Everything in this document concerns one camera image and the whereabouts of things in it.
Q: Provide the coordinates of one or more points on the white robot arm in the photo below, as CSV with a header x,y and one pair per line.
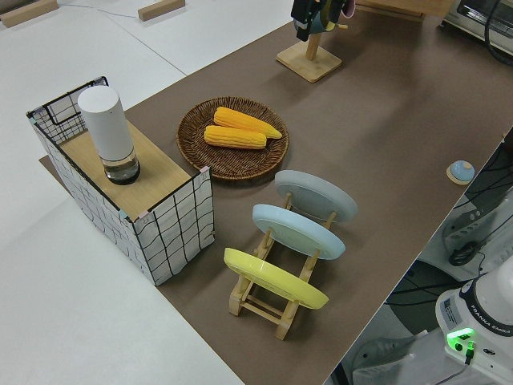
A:
x,y
489,305

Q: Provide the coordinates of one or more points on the wooden drawer cabinet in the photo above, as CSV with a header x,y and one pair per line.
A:
x,y
384,9

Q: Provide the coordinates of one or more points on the brown wicker tray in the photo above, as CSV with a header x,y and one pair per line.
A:
x,y
236,162

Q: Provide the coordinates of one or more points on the light blue plate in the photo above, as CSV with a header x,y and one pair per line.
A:
x,y
296,230

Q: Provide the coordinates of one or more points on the yellow corn cob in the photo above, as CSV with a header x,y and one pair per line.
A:
x,y
234,138
240,120

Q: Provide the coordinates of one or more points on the grey plate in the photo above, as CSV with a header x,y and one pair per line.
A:
x,y
316,192

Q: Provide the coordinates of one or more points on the yellow plate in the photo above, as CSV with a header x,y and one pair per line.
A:
x,y
272,278

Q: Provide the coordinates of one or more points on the wooden plate rack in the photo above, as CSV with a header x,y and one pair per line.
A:
x,y
260,309

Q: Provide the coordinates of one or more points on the wooden mug stand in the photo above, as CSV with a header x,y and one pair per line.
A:
x,y
308,60

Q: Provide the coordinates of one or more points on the brown table mat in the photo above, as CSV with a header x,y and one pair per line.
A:
x,y
380,120

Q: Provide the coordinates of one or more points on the white cylindrical grinder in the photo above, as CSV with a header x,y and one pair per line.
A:
x,y
108,128

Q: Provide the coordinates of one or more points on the dark teal mug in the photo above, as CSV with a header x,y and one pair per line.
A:
x,y
318,22

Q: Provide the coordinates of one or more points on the pink mug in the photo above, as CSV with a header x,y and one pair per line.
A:
x,y
348,8

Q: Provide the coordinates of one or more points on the blue bell with wooden base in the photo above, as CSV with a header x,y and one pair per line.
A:
x,y
461,171

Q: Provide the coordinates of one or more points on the short wooden block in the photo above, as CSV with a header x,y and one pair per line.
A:
x,y
160,9

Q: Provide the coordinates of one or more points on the white power strip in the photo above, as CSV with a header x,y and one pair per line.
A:
x,y
465,228

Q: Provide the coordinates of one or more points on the silver toaster oven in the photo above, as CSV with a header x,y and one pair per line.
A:
x,y
473,20

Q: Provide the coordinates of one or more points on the long wooden block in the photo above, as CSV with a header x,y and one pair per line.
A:
x,y
28,11

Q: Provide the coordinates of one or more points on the grey robot mount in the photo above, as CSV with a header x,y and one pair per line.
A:
x,y
380,357

